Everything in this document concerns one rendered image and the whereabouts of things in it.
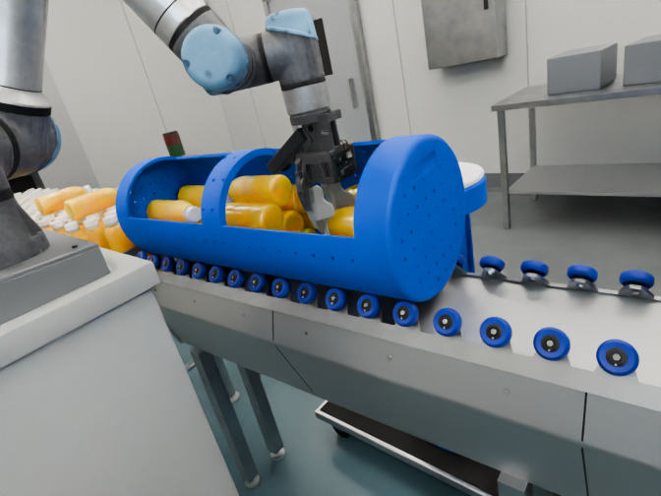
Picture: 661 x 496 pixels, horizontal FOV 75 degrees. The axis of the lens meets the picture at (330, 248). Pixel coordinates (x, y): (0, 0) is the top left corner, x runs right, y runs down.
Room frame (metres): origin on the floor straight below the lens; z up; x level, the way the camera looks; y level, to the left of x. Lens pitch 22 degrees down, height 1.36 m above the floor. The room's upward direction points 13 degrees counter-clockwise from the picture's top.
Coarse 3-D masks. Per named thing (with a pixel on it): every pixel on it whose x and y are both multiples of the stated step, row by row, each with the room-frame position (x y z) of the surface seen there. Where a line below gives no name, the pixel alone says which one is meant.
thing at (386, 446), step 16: (320, 416) 1.32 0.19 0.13; (336, 416) 1.28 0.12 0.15; (352, 416) 1.26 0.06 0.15; (336, 432) 1.34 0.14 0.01; (352, 432) 1.20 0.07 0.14; (368, 432) 1.17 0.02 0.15; (384, 432) 1.16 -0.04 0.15; (400, 432) 1.14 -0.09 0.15; (384, 448) 1.10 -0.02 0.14; (400, 448) 1.08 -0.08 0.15; (416, 448) 1.06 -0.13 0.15; (432, 448) 1.05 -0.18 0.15; (416, 464) 1.01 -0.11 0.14; (432, 464) 0.99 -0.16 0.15; (448, 464) 0.98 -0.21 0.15; (464, 464) 0.96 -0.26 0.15; (480, 464) 0.95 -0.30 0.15; (448, 480) 0.93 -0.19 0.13; (464, 480) 0.91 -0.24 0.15; (480, 480) 0.90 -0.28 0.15; (496, 480) 0.89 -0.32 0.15
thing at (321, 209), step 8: (312, 192) 0.74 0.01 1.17; (320, 192) 0.73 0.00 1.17; (312, 200) 0.74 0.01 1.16; (320, 200) 0.73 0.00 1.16; (312, 208) 0.74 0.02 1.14; (320, 208) 0.73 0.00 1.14; (328, 208) 0.72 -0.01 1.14; (312, 216) 0.73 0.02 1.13; (320, 216) 0.73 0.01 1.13; (328, 216) 0.72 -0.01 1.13; (320, 224) 0.74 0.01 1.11; (320, 232) 0.75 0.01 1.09
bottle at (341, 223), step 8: (344, 208) 0.73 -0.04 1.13; (352, 208) 0.72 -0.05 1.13; (336, 216) 0.72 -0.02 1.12; (344, 216) 0.71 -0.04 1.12; (352, 216) 0.70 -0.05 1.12; (328, 224) 0.74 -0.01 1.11; (336, 224) 0.71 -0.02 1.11; (344, 224) 0.70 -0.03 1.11; (352, 224) 0.69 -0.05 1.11; (328, 232) 0.75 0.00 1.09; (336, 232) 0.71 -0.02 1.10; (344, 232) 0.70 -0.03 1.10; (352, 232) 0.69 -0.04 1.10
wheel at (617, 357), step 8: (600, 344) 0.43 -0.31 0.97; (608, 344) 0.42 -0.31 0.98; (616, 344) 0.42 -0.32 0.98; (624, 344) 0.41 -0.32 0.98; (600, 352) 0.42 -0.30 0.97; (608, 352) 0.42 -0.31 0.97; (616, 352) 0.41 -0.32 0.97; (624, 352) 0.41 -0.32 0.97; (632, 352) 0.40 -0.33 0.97; (600, 360) 0.42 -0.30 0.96; (608, 360) 0.41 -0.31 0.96; (616, 360) 0.41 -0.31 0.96; (624, 360) 0.40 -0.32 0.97; (632, 360) 0.40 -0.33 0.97; (608, 368) 0.41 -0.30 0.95; (616, 368) 0.40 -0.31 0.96; (624, 368) 0.40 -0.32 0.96; (632, 368) 0.40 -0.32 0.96
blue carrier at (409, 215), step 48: (384, 144) 0.70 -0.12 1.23; (432, 144) 0.70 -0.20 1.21; (144, 192) 1.24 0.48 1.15; (384, 192) 0.61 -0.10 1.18; (432, 192) 0.68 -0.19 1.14; (144, 240) 1.11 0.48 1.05; (192, 240) 0.94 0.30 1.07; (240, 240) 0.82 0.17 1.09; (288, 240) 0.72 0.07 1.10; (336, 240) 0.65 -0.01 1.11; (384, 240) 0.58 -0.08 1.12; (432, 240) 0.67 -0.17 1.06; (384, 288) 0.62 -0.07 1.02; (432, 288) 0.65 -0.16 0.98
